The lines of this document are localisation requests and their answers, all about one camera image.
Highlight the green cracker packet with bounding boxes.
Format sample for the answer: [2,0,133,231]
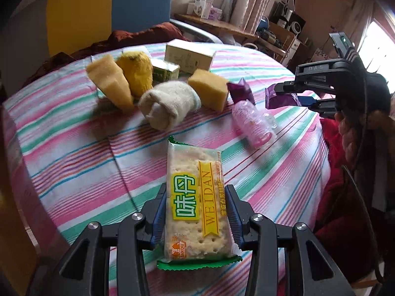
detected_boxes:
[157,138,242,271]

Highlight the purple snack pouch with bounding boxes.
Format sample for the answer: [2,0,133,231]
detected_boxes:
[227,77,256,105]

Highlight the pink hair roller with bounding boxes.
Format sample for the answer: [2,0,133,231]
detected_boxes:
[232,100,277,148]

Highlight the block yellow sponge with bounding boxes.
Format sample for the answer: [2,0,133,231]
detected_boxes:
[187,69,228,112]

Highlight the large cream carton box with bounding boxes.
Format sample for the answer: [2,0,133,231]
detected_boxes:
[165,39,216,74]

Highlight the small green carton box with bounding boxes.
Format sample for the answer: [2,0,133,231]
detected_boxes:
[151,58,180,84]

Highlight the yellow sock ball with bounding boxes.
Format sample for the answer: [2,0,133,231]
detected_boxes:
[116,51,153,98]

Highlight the wedge yellow sponge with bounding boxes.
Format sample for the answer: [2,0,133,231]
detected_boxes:
[86,54,134,112]

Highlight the person right hand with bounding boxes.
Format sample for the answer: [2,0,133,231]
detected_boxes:
[335,110,394,174]

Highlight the wooden side table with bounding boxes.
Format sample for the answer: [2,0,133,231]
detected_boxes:
[174,14,286,57]

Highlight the striped bed sheet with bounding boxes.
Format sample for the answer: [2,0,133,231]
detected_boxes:
[3,58,330,259]

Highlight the red garment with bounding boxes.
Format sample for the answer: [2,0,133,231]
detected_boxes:
[313,118,377,283]

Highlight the white boxes on table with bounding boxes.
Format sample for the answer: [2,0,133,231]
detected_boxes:
[187,0,222,21]

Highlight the maroon blanket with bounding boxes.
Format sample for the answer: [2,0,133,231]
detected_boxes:
[23,22,190,87]

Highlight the grey yellow blue headboard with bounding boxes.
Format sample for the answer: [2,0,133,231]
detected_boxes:
[1,0,171,95]

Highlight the white bed rail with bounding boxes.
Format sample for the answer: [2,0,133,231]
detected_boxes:
[169,18,223,44]

